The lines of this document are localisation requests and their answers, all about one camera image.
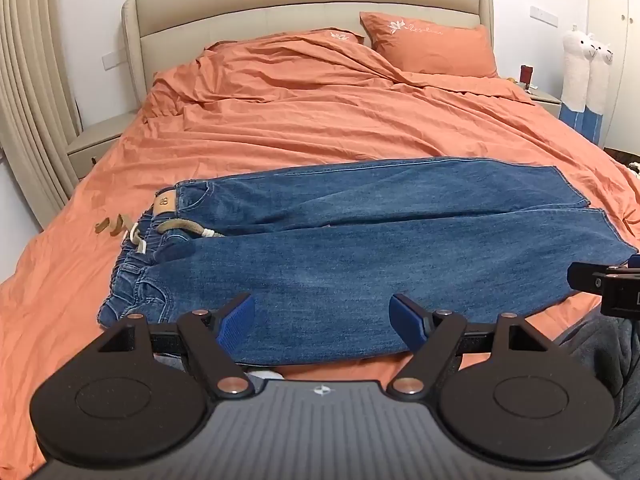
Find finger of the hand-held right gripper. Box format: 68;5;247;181
606;254;640;277
568;261;609;292

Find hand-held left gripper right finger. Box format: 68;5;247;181
387;294;544;397

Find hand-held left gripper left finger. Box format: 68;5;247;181
95;294;257;397

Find blue denim pants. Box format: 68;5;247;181
94;157;640;367

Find person's grey trouser leg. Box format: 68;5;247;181
547;309;640;480

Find white alpaca plush toy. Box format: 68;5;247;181
559;30;597;130
586;35;617;142

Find beige nightstand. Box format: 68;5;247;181
525;87;567;122
66;111;137;182

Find orange duvet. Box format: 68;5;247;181
0;27;640;476

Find white wardrobe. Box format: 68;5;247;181
586;0;640;157

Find orange embroidered pillow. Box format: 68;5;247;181
359;11;501;79
205;29;366;53

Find beige pleated curtain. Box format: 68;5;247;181
0;0;82;233

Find beige upholstered bed headboard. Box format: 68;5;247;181
121;0;496;113

